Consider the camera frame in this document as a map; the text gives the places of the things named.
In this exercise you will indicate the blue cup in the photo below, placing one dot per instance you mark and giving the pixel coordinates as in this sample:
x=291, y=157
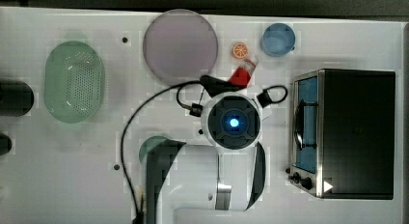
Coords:
x=278, y=40

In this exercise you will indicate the grey round plate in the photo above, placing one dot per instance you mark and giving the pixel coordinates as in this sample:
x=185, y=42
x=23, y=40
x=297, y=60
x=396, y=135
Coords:
x=180, y=46

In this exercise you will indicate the green perforated colander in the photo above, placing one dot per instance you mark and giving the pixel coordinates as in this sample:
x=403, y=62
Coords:
x=74, y=82

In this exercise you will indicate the red ketchup bottle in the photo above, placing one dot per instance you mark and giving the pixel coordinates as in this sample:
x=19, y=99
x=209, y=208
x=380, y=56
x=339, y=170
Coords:
x=243, y=74

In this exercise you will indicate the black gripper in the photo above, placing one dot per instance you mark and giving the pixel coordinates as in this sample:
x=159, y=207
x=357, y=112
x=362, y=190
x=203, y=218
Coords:
x=215, y=86

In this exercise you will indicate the black cylinder object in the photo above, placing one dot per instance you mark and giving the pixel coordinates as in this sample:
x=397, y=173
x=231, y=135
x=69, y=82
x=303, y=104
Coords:
x=16, y=98

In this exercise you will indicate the orange slice toy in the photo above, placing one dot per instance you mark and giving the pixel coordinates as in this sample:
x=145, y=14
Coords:
x=239, y=50

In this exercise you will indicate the silver toaster oven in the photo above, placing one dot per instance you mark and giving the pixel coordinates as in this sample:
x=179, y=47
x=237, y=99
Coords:
x=343, y=134

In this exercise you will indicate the small black object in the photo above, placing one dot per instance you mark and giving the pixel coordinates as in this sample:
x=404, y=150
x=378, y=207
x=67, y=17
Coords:
x=6, y=144

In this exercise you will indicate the green bowl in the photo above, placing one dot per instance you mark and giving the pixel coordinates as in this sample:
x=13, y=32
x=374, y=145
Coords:
x=149, y=145

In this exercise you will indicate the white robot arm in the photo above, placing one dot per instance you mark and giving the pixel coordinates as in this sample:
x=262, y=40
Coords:
x=224, y=169

